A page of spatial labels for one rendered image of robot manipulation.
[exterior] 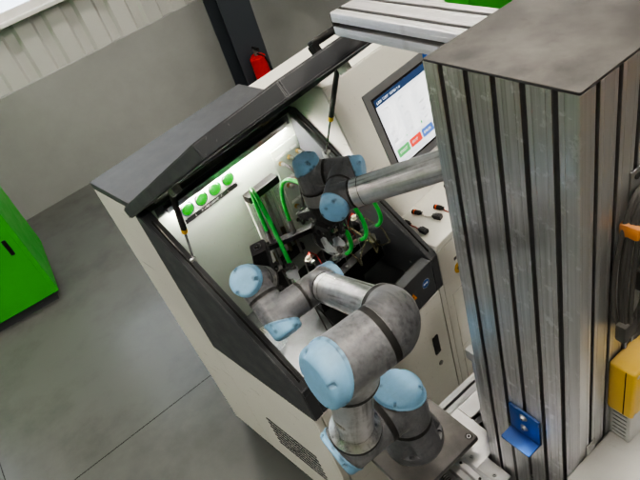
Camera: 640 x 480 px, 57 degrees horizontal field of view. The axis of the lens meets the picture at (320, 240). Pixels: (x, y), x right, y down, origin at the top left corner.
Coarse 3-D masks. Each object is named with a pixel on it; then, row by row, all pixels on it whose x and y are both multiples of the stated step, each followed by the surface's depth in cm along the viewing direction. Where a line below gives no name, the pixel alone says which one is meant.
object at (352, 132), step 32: (352, 64) 206; (384, 64) 213; (320, 96) 201; (352, 96) 206; (320, 128) 213; (352, 128) 207; (384, 160) 218; (416, 192) 230; (448, 256) 216; (448, 288) 223
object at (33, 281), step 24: (0, 192) 421; (0, 216) 372; (0, 240) 378; (24, 240) 397; (0, 264) 384; (24, 264) 392; (48, 264) 434; (0, 288) 391; (24, 288) 399; (48, 288) 408; (0, 312) 398; (24, 312) 412
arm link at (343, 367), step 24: (360, 312) 101; (336, 336) 98; (360, 336) 97; (384, 336) 97; (312, 360) 96; (336, 360) 95; (360, 360) 96; (384, 360) 97; (312, 384) 101; (336, 384) 94; (360, 384) 96; (336, 408) 97; (360, 408) 109; (336, 432) 127; (360, 432) 120; (384, 432) 131; (336, 456) 128; (360, 456) 127
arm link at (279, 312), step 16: (272, 288) 136; (288, 288) 138; (256, 304) 135; (272, 304) 134; (288, 304) 135; (304, 304) 136; (272, 320) 133; (288, 320) 133; (272, 336) 135; (288, 336) 138
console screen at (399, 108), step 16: (416, 64) 222; (384, 80) 213; (400, 80) 218; (416, 80) 223; (368, 96) 209; (384, 96) 214; (400, 96) 219; (416, 96) 224; (384, 112) 215; (400, 112) 220; (416, 112) 225; (384, 128) 216; (400, 128) 220; (416, 128) 226; (432, 128) 231; (384, 144) 217; (400, 144) 221; (416, 144) 227; (432, 144) 232; (400, 160) 222
